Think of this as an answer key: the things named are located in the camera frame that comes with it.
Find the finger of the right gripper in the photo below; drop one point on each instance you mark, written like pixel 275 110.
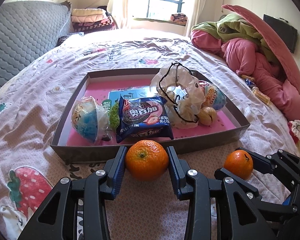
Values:
pixel 283 165
pixel 256 198

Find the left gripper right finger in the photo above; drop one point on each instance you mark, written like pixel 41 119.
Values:
pixel 237 216

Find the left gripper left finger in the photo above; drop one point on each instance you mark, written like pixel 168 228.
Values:
pixel 57 216

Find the orange tangerine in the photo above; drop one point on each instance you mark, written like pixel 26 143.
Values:
pixel 146 160
pixel 240 163

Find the cream walnut ball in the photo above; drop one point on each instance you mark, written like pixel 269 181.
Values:
pixel 207 115

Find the blue oreo cookie packet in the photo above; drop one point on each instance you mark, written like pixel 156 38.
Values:
pixel 143 118

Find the red white scrunchie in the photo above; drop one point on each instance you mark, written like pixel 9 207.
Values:
pixel 294 130

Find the yellow wafer snack packet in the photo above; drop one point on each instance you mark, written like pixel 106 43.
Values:
pixel 265 99

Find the pink quilt pile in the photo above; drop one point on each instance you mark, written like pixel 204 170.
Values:
pixel 279 81

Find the blue candy wrapper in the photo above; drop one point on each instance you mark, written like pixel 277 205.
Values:
pixel 250 83

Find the blue orange surprise egg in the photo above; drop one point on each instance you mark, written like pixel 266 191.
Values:
pixel 214 97

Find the orange biscuit snack packet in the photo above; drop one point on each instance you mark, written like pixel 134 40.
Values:
pixel 248 77

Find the blue white toy egg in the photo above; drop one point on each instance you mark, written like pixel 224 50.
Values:
pixel 90 119

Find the pink floral bed sheet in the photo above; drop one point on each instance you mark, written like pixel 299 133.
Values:
pixel 32 102

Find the black television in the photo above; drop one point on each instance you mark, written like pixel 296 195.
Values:
pixel 288 33

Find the green blanket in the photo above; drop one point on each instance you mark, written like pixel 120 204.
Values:
pixel 234 26

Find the folded cloth on sill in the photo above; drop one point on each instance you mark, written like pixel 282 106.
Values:
pixel 179 18

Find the dark pillow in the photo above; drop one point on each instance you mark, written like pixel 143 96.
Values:
pixel 62 39

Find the right cream curtain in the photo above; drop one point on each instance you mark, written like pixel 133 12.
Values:
pixel 193 11

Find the cream curtain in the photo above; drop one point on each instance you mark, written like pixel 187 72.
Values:
pixel 193 11
pixel 121 11

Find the grey quilted headboard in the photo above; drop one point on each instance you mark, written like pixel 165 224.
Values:
pixel 29 29

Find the stack of folded blankets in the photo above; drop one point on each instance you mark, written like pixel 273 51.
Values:
pixel 92 20

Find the left cream curtain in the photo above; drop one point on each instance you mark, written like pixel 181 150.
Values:
pixel 121 11

